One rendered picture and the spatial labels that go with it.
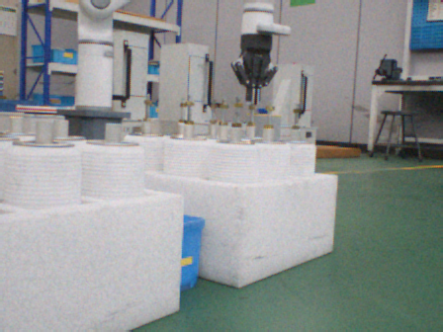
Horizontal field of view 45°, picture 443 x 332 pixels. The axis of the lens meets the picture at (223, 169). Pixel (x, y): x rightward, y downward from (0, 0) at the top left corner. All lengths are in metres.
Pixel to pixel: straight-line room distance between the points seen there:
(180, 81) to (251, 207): 2.87
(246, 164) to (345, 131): 5.73
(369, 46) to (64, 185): 6.09
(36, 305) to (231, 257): 0.41
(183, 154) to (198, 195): 0.10
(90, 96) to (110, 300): 0.81
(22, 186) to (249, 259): 0.45
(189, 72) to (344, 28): 3.45
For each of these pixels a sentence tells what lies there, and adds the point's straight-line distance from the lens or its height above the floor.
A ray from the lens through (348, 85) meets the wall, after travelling 6.72.
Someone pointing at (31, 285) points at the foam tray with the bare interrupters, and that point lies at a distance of 0.64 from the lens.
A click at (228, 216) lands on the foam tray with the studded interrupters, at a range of 0.95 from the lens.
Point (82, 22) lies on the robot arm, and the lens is 1.52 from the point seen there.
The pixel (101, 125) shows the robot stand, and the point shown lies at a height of 0.26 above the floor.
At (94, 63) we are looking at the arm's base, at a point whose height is 0.42.
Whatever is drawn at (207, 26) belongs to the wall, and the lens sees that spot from 8.41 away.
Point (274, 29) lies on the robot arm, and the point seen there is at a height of 0.50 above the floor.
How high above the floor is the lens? 0.30
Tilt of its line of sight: 5 degrees down
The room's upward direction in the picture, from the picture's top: 3 degrees clockwise
